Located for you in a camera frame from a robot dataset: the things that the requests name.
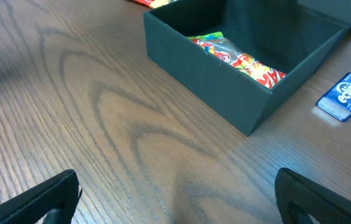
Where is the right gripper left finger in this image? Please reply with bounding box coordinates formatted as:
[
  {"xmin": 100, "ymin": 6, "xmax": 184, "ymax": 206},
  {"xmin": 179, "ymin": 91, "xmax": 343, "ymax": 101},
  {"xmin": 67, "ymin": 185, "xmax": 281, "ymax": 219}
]
[{"xmin": 0, "ymin": 169, "xmax": 82, "ymax": 224}]

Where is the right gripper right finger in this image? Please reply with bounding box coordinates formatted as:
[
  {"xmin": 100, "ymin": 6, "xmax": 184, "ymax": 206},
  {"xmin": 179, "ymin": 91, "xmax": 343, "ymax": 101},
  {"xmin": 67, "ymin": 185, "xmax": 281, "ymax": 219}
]
[{"xmin": 274, "ymin": 167, "xmax": 351, "ymax": 224}]

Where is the green Haribo gummy bag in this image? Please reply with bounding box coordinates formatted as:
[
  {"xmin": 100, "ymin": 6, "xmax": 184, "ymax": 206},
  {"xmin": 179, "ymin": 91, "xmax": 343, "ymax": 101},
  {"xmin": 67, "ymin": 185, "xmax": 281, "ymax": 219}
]
[{"xmin": 188, "ymin": 32, "xmax": 286, "ymax": 89}]

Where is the red Hacks candy bag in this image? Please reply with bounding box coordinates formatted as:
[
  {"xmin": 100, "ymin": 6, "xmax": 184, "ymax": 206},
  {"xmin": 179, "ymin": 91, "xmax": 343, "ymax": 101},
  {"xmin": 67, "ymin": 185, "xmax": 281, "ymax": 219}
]
[{"xmin": 132, "ymin": 0, "xmax": 155, "ymax": 7}]

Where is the yellow Hacks candy bag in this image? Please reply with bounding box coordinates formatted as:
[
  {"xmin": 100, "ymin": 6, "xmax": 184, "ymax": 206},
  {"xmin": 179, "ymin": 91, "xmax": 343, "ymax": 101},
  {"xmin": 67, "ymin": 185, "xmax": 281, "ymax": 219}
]
[{"xmin": 149, "ymin": 0, "xmax": 175, "ymax": 9}]

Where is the blue Eclipse mints pack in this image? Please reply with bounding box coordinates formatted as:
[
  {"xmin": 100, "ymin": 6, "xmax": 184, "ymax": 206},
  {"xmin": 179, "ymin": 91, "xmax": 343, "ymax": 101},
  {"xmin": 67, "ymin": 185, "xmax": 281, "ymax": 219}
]
[{"xmin": 316, "ymin": 72, "xmax": 351, "ymax": 122}]

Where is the dark green open box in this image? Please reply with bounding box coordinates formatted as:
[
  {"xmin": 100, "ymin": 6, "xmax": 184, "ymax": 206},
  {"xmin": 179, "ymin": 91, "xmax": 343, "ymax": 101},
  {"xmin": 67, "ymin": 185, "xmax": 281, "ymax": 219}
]
[{"xmin": 143, "ymin": 0, "xmax": 351, "ymax": 135}]

